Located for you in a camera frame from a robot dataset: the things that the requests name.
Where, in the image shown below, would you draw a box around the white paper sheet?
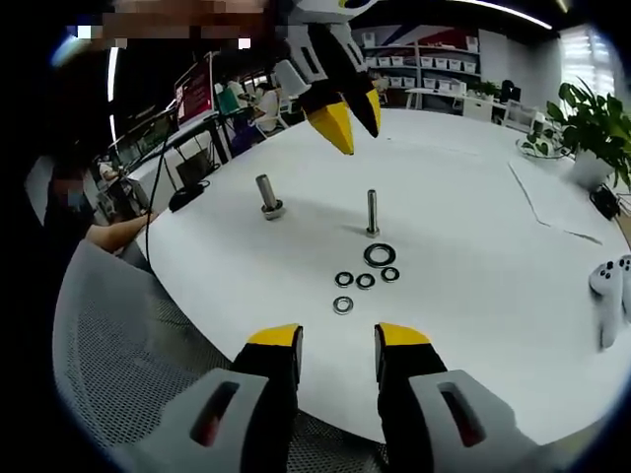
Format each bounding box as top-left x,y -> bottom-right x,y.
507,160 -> 605,245

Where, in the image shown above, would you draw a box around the white game controller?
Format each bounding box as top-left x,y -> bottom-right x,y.
589,260 -> 627,351
618,254 -> 631,316

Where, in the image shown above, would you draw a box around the small green desk plants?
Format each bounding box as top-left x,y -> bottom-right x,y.
467,81 -> 502,100

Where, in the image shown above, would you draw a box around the purple bag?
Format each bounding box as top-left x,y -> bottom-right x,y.
231,122 -> 262,152

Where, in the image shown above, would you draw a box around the grey mesh office chair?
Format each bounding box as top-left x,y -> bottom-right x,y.
51,236 -> 390,473

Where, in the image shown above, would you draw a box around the green plant in white pot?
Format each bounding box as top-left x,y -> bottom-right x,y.
546,78 -> 631,193

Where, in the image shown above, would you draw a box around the shelf with white storage bins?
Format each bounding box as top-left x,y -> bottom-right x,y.
362,27 -> 482,95

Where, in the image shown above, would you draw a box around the straight ceiling light strip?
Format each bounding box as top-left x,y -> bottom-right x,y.
106,46 -> 119,102

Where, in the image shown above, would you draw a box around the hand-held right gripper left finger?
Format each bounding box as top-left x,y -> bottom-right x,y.
107,322 -> 305,473

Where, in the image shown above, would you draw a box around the black cable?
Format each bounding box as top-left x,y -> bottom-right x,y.
144,96 -> 181,257

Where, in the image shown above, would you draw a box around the monitor with red screen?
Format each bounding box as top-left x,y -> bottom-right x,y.
175,61 -> 216,127

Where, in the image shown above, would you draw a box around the thin threaded steel stud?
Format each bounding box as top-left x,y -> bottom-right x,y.
365,188 -> 380,237

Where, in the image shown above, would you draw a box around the white table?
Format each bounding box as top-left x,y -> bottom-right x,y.
406,86 -> 504,119

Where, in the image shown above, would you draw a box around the thick threaded steel stud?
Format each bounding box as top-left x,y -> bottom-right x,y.
254,173 -> 287,222

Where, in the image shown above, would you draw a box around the glass bowl with green leaves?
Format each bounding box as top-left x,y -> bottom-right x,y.
516,130 -> 568,160

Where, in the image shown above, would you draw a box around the black power adapter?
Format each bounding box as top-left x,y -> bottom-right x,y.
168,180 -> 211,214

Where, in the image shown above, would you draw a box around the white office chair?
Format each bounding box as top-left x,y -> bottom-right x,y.
503,101 -> 538,132

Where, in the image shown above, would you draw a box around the black charger block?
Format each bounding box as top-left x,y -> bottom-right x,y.
590,185 -> 622,221

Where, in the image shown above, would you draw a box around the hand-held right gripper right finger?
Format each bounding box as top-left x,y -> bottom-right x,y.
373,321 -> 581,473

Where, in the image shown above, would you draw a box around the curved ceiling light strip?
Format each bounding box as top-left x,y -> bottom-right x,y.
457,0 -> 553,29

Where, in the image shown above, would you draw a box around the bright window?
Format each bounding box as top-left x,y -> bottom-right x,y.
559,24 -> 610,95

